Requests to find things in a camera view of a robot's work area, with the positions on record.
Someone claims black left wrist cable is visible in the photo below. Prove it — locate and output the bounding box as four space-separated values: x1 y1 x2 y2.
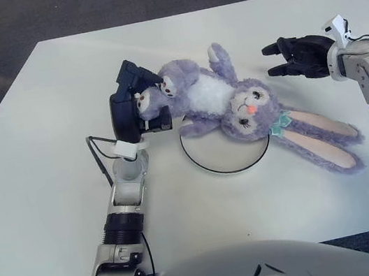
84 130 126 190

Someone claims white left wrist connector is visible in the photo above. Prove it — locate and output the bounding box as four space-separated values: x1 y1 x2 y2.
111 135 152 163

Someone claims white right wrist connector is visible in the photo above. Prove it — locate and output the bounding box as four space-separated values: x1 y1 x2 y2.
319 13 354 51

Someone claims grey robot torso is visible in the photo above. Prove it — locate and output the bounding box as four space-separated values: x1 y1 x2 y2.
109 220 369 276

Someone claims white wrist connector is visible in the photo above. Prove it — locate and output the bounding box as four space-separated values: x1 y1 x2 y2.
319 13 354 51
111 135 152 163

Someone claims thin black left elbow cable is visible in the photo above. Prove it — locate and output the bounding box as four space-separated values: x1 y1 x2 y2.
139 232 157 276

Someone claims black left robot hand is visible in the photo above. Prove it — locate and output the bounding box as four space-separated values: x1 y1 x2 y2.
101 53 177 147

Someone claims purple plush bunny doll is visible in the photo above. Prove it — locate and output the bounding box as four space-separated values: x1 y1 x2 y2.
127 20 369 208

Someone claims white plate with black rim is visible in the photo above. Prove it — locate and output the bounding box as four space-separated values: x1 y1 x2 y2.
175 101 276 183

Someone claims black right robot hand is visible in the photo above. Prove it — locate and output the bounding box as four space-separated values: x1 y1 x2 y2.
259 28 338 88

